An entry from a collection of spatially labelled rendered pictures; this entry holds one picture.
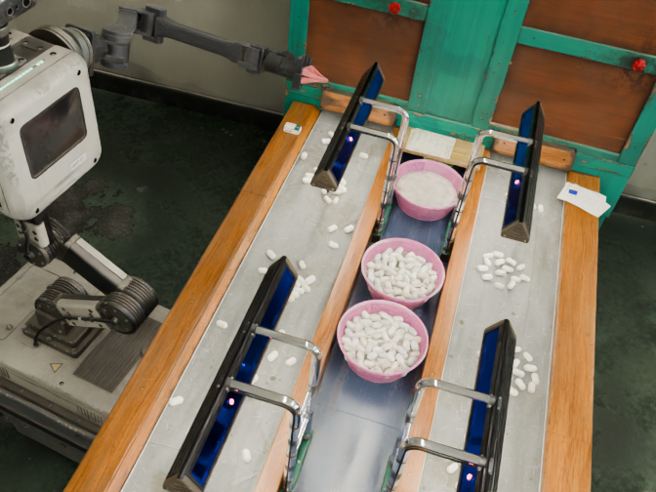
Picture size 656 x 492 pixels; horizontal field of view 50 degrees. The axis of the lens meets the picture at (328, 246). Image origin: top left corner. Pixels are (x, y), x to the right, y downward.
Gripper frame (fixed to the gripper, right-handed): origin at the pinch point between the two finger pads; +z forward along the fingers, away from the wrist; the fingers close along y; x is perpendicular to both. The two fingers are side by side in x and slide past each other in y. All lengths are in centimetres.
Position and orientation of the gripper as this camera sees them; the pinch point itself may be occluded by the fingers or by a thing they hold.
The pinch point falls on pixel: (325, 80)
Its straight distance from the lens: 220.2
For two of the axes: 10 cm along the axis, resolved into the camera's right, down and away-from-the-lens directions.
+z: 9.1, 3.5, -2.2
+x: -3.5, 3.7, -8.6
